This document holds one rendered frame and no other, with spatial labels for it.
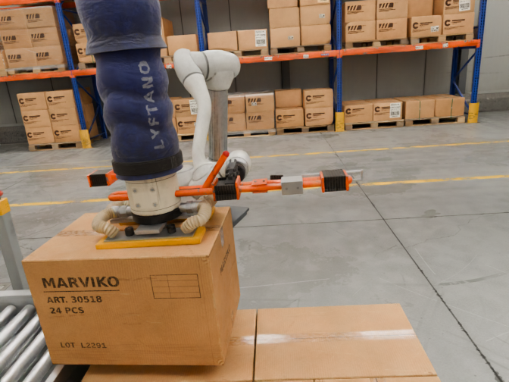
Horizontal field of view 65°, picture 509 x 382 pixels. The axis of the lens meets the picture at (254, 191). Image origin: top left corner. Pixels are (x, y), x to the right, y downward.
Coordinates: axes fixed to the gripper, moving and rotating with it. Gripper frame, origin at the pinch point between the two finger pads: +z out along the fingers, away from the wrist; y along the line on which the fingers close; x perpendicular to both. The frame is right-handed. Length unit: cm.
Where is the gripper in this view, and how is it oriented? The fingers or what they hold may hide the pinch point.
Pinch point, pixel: (230, 187)
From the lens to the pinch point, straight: 132.4
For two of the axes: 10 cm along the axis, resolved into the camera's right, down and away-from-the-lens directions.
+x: -10.0, 0.6, 0.6
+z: -0.4, 3.1, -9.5
